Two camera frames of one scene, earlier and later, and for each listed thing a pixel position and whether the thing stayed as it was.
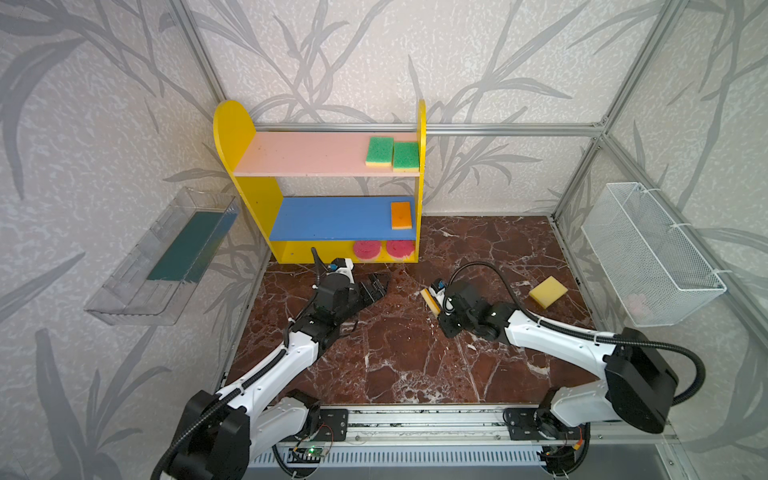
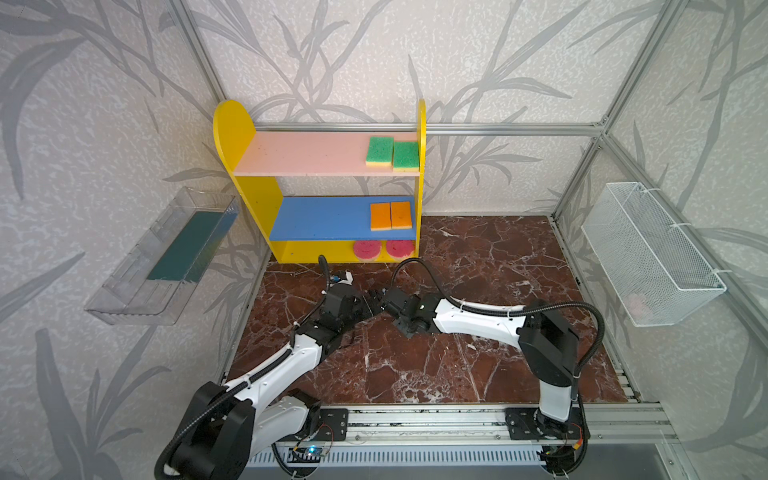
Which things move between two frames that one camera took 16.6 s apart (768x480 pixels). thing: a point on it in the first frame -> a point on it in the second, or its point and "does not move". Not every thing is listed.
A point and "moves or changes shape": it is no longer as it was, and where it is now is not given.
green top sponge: (379, 152) does not move
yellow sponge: (433, 306) moves or changes shape
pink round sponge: (400, 248) does not move
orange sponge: (401, 215) does not move
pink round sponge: (367, 249) does not move
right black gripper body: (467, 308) -> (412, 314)
